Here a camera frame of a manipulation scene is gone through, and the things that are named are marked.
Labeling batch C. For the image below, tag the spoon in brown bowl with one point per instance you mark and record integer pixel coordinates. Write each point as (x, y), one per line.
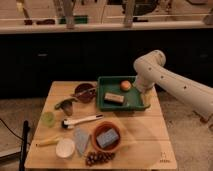
(82, 92)

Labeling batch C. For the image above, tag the dark grape bunch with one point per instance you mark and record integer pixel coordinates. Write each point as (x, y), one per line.
(99, 157)

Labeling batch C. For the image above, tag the small orange apple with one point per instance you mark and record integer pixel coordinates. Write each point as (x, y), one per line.
(125, 85)

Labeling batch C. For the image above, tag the small green cup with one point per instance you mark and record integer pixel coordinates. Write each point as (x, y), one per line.
(48, 119)

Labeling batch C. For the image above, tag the green plastic tray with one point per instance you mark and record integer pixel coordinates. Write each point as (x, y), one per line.
(111, 84)

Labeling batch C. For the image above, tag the orange bowl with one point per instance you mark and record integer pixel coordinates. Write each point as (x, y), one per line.
(101, 128)

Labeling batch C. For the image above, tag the black stand pole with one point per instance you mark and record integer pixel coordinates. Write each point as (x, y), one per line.
(24, 143)

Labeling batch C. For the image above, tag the blue sponge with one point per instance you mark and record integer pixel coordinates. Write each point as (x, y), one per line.
(107, 138)

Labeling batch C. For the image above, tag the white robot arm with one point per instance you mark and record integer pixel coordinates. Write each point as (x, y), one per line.
(150, 71)

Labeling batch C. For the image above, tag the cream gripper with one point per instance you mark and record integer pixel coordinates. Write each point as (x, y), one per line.
(146, 98)

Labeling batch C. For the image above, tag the brown wooden block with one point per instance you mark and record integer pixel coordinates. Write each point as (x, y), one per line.
(111, 97)

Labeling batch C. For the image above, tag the grey blue cloth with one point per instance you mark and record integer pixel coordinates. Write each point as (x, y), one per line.
(81, 138)

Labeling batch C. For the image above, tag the dark brown bowl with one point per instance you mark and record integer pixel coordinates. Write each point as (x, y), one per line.
(86, 97)

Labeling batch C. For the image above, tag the white handled brush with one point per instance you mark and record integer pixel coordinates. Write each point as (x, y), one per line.
(69, 123)

